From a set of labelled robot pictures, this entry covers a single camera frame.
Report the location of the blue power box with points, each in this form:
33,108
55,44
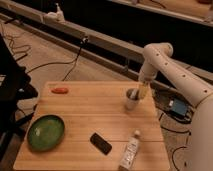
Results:
178,107

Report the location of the white sponge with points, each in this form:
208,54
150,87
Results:
134,94

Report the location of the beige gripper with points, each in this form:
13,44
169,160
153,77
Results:
143,89

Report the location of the clear plastic bottle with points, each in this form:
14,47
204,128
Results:
130,152

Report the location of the black phone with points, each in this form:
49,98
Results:
100,143

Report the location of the orange carrot toy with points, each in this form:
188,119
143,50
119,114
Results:
60,90

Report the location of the long metal rail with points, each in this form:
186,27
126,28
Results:
96,38

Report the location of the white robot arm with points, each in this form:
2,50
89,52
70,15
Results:
157,57

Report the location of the black chair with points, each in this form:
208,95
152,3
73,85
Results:
15,86

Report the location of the white object on rail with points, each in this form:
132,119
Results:
58,15

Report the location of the green ceramic bowl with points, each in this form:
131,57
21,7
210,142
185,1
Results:
45,133

